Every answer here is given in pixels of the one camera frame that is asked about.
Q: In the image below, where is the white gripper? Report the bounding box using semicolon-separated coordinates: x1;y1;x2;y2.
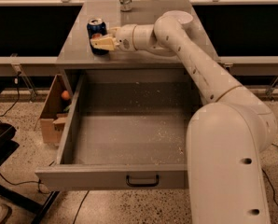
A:
90;24;136;52

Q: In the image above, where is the black cable under drawer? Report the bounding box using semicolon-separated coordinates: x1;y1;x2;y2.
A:
71;189;90;224

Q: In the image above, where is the black chair frame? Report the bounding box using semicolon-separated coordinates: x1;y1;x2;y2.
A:
0;87;62;224

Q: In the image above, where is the brown cardboard box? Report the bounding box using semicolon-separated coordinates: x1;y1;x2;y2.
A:
39;75;71;146

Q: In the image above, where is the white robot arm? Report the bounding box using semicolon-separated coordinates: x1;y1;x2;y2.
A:
90;10;277;224

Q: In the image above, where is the blue pepsi can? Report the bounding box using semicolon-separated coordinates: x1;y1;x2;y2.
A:
87;18;108;55

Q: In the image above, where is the orange fruit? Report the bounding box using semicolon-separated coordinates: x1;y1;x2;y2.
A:
61;91;71;101

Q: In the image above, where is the grey cabinet counter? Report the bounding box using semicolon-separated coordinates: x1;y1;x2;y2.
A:
56;0;223;95

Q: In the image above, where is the black cable left floor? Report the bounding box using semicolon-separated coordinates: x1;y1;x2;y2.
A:
0;72;21;123

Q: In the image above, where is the grey open drawer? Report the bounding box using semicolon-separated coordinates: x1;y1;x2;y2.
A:
36;72;200;191

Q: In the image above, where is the white ceramic bowl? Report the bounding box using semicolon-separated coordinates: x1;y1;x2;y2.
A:
164;10;193;26

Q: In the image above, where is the black drawer handle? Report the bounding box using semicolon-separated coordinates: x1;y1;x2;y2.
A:
126;175;160;188

